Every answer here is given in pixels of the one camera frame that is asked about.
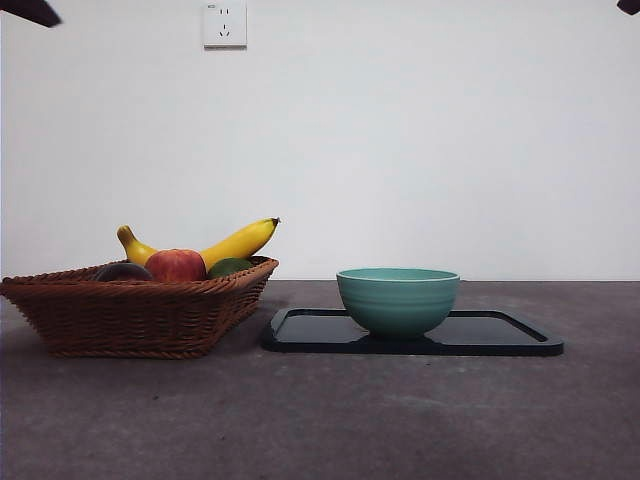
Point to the brown wicker basket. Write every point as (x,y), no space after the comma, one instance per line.
(125,320)

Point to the black rectangular tray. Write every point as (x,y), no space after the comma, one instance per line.
(310,332)

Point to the white wall socket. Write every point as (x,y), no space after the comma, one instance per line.
(225,25)

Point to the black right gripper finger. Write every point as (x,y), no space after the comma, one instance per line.
(632,5)

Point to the teal ribbed bowl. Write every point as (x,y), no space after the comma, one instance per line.
(397,305)

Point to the yellow banana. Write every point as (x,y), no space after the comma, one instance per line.
(235,245)

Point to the dark purple plum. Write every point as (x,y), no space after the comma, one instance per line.
(122,273)

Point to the green round fruit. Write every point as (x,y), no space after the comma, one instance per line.
(227,267)

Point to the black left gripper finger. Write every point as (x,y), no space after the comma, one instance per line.
(25,10)

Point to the red apple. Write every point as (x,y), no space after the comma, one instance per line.
(175,266)

